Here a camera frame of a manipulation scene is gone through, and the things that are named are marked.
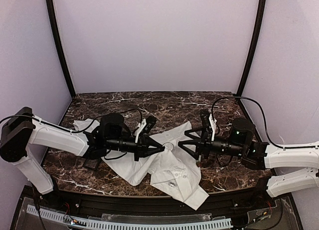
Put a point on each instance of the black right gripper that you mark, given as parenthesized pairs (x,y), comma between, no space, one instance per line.
(204,145)

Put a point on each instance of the black left frame post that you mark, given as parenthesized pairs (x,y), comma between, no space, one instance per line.
(59,47)

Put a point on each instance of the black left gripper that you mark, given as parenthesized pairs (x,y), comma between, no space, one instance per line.
(137,146)

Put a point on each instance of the white button shirt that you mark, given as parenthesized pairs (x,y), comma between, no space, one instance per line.
(172,172)

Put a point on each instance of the black square box near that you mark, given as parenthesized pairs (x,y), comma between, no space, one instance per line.
(91,164)

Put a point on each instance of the black right frame post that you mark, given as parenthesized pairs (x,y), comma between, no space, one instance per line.
(252,46)

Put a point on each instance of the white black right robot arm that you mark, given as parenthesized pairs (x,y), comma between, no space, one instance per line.
(260,156)

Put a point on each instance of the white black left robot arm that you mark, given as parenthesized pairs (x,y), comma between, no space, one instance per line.
(24,129)

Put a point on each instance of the black frame post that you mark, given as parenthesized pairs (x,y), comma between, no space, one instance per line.
(252,46)
(59,47)

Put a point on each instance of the white slotted cable duct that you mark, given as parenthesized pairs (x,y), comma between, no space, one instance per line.
(126,222)

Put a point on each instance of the black front table rail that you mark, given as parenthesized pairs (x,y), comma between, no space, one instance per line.
(230,204)

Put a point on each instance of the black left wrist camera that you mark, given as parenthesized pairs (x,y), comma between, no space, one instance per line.
(113,126)

